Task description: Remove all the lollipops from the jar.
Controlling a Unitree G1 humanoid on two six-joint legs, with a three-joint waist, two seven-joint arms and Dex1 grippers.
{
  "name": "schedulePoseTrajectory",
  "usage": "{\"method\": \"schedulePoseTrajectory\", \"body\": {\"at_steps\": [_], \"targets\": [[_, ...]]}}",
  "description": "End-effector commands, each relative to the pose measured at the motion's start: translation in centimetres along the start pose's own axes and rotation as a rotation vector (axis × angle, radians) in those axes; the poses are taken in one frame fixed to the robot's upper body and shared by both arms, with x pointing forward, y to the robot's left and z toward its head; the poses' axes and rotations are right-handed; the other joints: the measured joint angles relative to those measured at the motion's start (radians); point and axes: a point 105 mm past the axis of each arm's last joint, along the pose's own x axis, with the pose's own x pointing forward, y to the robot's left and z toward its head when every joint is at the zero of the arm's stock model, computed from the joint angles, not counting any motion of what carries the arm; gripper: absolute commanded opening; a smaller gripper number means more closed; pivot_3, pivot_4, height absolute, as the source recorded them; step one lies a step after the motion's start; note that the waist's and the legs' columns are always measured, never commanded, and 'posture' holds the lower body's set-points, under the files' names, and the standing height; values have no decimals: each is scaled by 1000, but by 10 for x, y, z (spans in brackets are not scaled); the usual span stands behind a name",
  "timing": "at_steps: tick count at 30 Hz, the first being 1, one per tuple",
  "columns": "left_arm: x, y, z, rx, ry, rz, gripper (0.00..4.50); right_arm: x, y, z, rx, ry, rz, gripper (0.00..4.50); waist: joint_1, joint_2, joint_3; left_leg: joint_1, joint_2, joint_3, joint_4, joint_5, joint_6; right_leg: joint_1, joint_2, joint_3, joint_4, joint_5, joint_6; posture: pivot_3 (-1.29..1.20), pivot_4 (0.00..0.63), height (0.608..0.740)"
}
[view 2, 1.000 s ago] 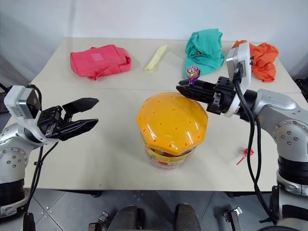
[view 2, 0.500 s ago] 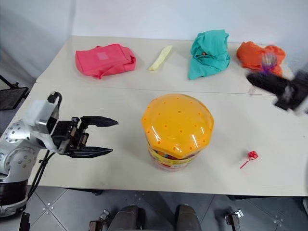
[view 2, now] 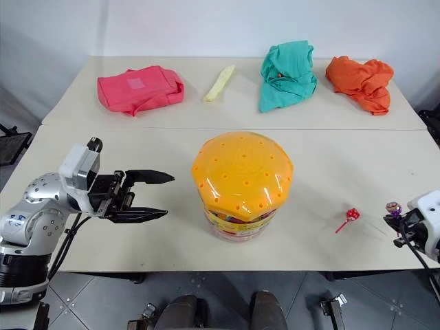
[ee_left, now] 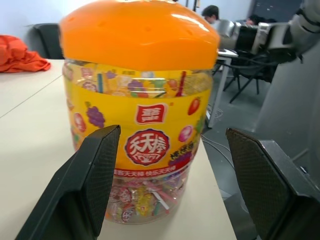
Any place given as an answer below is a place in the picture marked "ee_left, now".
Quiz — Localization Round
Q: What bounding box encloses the orange cloth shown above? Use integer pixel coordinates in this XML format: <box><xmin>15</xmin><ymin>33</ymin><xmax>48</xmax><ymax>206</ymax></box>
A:
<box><xmin>0</xmin><ymin>34</ymin><xmax>52</xmax><ymax>74</ymax></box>

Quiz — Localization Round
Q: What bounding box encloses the silver robot body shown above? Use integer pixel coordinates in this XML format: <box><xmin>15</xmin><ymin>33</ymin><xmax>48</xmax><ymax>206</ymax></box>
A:
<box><xmin>254</xmin><ymin>47</ymin><xmax>320</xmax><ymax>176</ymax></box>

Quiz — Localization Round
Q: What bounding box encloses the orange plastic jar lid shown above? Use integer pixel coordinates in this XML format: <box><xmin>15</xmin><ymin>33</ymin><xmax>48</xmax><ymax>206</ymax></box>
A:
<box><xmin>59</xmin><ymin>0</ymin><xmax>221</xmax><ymax>73</ymax></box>

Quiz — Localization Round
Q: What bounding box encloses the clear lollipop jar yellow label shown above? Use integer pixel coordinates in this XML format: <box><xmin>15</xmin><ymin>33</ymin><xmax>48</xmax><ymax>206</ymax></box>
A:
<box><xmin>61</xmin><ymin>56</ymin><xmax>214</xmax><ymax>225</ymax></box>

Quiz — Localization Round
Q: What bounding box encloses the person with dark hair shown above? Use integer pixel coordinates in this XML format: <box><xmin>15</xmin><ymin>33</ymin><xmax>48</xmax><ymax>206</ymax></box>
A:
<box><xmin>201</xmin><ymin>4</ymin><xmax>221</xmax><ymax>25</ymax></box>
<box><xmin>245</xmin><ymin>14</ymin><xmax>264</xmax><ymax>26</ymax></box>

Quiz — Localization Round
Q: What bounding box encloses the white background desk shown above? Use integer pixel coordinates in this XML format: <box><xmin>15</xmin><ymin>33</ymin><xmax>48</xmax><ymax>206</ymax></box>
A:
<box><xmin>207</xmin><ymin>48</ymin><xmax>241</xmax><ymax>129</ymax></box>

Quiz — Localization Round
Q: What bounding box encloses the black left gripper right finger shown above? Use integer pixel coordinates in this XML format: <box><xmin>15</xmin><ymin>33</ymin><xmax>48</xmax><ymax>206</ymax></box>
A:
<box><xmin>225</xmin><ymin>127</ymin><xmax>320</xmax><ymax>240</ymax></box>

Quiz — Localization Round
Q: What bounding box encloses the black office chair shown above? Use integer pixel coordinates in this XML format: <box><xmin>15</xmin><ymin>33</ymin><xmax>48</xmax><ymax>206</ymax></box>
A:
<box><xmin>33</xmin><ymin>23</ymin><xmax>65</xmax><ymax>60</ymax></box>

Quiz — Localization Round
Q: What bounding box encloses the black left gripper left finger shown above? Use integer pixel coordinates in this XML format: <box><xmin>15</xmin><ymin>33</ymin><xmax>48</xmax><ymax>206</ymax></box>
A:
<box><xmin>14</xmin><ymin>124</ymin><xmax>122</xmax><ymax>240</ymax></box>

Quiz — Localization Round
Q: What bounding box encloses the black metal-legged chair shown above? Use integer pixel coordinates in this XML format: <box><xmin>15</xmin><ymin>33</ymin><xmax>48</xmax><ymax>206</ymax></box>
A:
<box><xmin>221</xmin><ymin>51</ymin><xmax>277</xmax><ymax>104</ymax></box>

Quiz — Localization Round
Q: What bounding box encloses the wrapped lollipop pink stick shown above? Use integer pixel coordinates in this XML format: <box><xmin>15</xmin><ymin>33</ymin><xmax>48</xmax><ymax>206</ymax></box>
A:
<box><xmin>139</xmin><ymin>182</ymin><xmax>177</xmax><ymax>202</ymax></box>

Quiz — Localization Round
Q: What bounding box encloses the wrapped lollipop white stick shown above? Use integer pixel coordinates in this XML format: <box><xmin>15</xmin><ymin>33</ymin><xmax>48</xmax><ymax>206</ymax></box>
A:
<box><xmin>134</xmin><ymin>188</ymin><xmax>169</xmax><ymax>211</ymax></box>

